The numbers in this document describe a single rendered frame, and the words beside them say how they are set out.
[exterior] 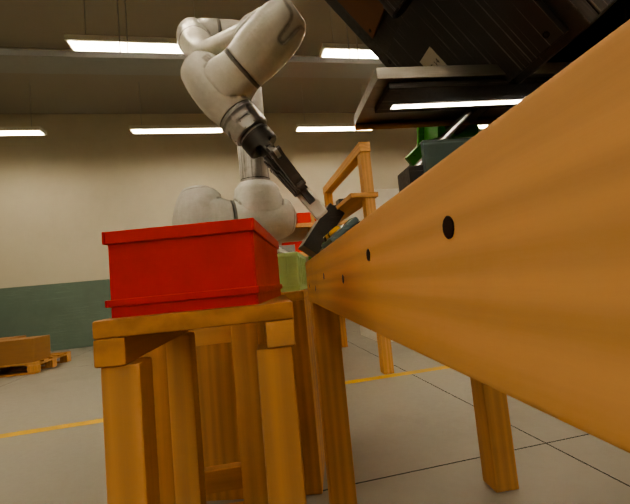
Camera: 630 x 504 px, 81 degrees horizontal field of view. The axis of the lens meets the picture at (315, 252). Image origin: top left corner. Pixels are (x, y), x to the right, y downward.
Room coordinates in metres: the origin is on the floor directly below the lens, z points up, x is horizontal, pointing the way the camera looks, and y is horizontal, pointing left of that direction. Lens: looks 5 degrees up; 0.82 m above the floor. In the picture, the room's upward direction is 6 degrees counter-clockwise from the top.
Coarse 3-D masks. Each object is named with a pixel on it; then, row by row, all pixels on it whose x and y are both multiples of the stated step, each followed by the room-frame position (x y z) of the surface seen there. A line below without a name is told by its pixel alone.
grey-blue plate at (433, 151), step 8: (424, 144) 0.60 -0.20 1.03; (432, 144) 0.60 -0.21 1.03; (440, 144) 0.60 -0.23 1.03; (448, 144) 0.60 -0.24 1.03; (456, 144) 0.60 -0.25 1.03; (424, 152) 0.59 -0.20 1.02; (432, 152) 0.60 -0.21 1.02; (440, 152) 0.60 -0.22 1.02; (448, 152) 0.60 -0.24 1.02; (424, 160) 0.60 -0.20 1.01; (432, 160) 0.60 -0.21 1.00; (440, 160) 0.60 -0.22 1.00; (424, 168) 0.60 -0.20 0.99
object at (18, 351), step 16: (16, 336) 5.35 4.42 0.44; (32, 336) 5.06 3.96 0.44; (48, 336) 5.06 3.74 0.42; (0, 352) 4.67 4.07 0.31; (16, 352) 4.70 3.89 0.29; (32, 352) 4.73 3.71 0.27; (48, 352) 5.05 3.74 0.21; (64, 352) 5.41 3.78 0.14; (0, 368) 5.31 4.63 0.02; (32, 368) 4.71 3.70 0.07
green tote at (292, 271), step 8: (280, 256) 1.60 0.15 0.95; (288, 256) 1.60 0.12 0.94; (296, 256) 1.60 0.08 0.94; (304, 256) 1.92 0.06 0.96; (280, 264) 1.60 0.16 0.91; (288, 264) 1.60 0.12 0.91; (296, 264) 1.60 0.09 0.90; (304, 264) 1.88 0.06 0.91; (280, 272) 1.60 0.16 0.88; (288, 272) 1.60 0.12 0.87; (296, 272) 1.60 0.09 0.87; (304, 272) 1.88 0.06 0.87; (280, 280) 1.60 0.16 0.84; (288, 280) 1.60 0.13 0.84; (296, 280) 1.60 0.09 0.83; (304, 280) 1.80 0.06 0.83; (288, 288) 1.60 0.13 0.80; (296, 288) 1.60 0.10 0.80; (304, 288) 1.80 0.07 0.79
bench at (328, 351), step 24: (312, 312) 1.36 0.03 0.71; (336, 336) 1.33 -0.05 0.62; (336, 360) 1.33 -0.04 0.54; (336, 384) 1.33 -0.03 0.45; (480, 384) 1.41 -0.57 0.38; (336, 408) 1.33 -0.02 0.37; (480, 408) 1.43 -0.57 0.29; (504, 408) 1.40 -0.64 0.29; (336, 432) 1.33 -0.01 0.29; (480, 432) 1.45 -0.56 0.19; (504, 432) 1.40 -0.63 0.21; (336, 456) 1.33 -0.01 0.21; (480, 456) 1.48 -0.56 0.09; (504, 456) 1.40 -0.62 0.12; (336, 480) 1.33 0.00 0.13; (504, 480) 1.40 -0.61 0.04
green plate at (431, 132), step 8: (424, 128) 0.80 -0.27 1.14; (432, 128) 0.77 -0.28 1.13; (440, 128) 0.74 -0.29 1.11; (472, 128) 0.75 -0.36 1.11; (424, 136) 0.81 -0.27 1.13; (432, 136) 0.77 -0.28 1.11; (440, 136) 0.75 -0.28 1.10; (456, 136) 0.75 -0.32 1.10; (464, 136) 0.76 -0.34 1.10; (472, 136) 0.77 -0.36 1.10
